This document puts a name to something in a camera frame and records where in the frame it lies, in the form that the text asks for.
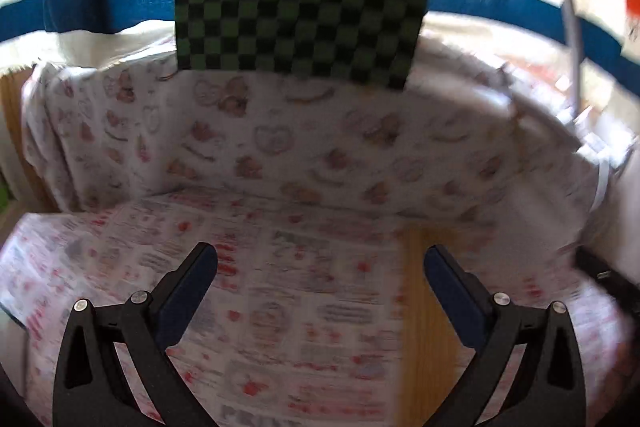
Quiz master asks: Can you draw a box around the printed tablecloth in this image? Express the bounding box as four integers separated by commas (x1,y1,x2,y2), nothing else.
0,187,636,427

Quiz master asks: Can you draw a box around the green checkerboard card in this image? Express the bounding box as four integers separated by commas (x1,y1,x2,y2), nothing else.
172,0,442,92

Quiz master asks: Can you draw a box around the red white blue striped cloth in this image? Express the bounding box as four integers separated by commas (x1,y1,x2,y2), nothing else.
0,0,640,118

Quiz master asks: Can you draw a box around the heart print white cloth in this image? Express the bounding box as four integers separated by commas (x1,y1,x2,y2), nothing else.
22,32,616,228

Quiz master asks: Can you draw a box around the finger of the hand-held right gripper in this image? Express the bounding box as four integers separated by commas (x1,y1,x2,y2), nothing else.
574,246,633,308

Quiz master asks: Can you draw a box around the grey metal pole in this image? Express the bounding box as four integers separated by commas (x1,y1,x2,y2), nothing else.
500,0,586,122

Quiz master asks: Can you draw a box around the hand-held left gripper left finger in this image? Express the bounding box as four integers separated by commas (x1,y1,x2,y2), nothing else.
52,242,219,427

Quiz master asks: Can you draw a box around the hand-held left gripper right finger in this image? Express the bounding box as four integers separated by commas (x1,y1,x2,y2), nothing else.
422,244,587,427

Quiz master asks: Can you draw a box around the wooden frame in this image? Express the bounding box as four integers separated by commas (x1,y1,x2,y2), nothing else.
0,67,56,212

